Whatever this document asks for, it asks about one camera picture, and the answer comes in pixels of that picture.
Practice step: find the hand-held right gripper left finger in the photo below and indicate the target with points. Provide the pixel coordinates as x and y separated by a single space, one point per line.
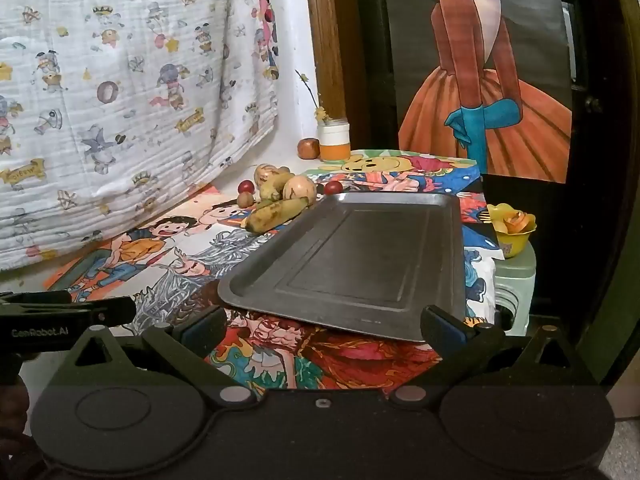
200 329

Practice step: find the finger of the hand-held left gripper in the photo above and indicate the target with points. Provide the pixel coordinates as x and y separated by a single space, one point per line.
35 296
107 309

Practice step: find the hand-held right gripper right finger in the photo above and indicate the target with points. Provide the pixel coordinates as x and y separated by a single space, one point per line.
441 331

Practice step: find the metal tray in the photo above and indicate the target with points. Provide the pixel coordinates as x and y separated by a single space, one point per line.
360 260

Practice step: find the spotted yellow banana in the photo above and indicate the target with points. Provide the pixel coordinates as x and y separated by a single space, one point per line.
272 216

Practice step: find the small brown round fruit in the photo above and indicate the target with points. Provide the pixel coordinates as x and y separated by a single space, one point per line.
244 200

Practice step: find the red cherry tomato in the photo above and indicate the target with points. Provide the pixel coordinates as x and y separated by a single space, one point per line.
333 188
246 186

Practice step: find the silver-haired figure poster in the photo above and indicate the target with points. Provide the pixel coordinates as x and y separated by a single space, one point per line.
200 270

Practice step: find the cartoon boys poster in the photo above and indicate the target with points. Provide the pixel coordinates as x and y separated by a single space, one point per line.
145 250

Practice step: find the green plastic stool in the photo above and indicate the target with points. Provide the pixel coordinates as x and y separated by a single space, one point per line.
515 285

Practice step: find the yellow cup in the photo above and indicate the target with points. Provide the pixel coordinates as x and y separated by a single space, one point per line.
515 245

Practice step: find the red anime poster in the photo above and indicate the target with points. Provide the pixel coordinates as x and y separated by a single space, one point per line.
310 360

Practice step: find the yellow bear poster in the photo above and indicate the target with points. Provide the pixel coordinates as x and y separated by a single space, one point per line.
370 164

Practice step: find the small reddish apple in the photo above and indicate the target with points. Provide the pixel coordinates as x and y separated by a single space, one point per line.
308 148

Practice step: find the white and orange jar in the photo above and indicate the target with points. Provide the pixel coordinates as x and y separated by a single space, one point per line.
334 142

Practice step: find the white printed blanket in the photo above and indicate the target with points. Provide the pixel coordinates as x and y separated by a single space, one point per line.
125 85

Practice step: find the wall poster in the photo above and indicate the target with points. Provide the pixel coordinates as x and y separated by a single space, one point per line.
450 110

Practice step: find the dark wooden door frame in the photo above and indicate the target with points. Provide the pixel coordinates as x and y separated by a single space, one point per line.
605 160

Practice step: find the wooden door post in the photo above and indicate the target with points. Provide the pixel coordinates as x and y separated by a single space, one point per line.
325 35

